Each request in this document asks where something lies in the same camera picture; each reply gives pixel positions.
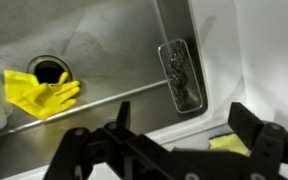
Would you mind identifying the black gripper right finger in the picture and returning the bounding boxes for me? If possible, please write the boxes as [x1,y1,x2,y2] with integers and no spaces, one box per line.
[228,102,288,180]

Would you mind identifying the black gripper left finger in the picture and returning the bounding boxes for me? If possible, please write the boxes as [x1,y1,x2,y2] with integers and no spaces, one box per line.
[43,101,169,180]

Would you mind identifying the yellow green sponge on tray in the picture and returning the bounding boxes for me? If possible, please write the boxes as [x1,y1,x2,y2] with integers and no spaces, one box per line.
[209,133,250,155]

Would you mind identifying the stainless steel sink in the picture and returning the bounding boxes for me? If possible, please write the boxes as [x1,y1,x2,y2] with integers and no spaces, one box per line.
[0,0,197,180]

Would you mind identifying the sink drain hole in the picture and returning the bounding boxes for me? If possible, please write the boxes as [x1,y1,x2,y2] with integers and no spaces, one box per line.
[27,55,73,83]

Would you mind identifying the yellow glove in sink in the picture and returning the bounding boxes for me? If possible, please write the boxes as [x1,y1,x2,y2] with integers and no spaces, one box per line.
[4,70,80,120]

